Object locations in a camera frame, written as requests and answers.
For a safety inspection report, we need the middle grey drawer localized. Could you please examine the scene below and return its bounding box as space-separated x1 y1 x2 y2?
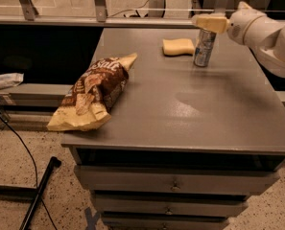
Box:
94 194 248 218

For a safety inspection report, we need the bottom grey drawer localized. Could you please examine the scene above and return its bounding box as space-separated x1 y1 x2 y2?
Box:
102 213 229 230

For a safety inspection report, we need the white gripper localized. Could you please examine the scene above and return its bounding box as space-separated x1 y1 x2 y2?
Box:
192 1 265 45

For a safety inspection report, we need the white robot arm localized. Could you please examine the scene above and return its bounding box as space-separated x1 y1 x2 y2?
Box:
192 1 285 78

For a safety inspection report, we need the black floor cable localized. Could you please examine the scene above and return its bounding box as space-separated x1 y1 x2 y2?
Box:
0 96 59 230

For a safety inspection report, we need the grey drawer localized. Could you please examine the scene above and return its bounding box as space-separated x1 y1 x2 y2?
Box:
74 166 279 196
102 213 229 230
94 194 248 218

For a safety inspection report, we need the yellow sponge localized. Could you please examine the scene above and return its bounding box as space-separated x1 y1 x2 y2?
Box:
163 38 195 56

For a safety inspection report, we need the silver blue redbull can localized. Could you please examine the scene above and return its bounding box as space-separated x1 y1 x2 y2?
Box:
194 29 217 67

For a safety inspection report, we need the white plastic packet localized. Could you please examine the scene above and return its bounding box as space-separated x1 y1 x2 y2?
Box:
0 73 24 89

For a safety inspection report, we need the grey drawer cabinet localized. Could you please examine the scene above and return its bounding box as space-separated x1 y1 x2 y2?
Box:
60 27 285 230

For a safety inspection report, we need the top grey drawer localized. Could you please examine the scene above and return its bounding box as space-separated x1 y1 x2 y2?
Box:
74 166 279 196

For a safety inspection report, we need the black stand leg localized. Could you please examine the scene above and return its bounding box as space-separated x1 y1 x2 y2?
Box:
0 156 61 230

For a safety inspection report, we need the metal railing frame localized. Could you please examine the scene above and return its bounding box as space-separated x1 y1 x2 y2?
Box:
0 0 285 31

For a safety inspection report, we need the brown chips bag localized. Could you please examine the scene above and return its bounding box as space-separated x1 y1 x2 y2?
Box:
47 53 137 131

